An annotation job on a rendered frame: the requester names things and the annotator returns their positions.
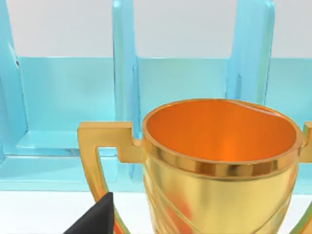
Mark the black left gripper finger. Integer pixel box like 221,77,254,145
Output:
62,192,115,234

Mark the light blue rack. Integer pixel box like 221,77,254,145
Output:
0,0,312,195

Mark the gold trophy cup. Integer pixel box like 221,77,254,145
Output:
77,97,312,234

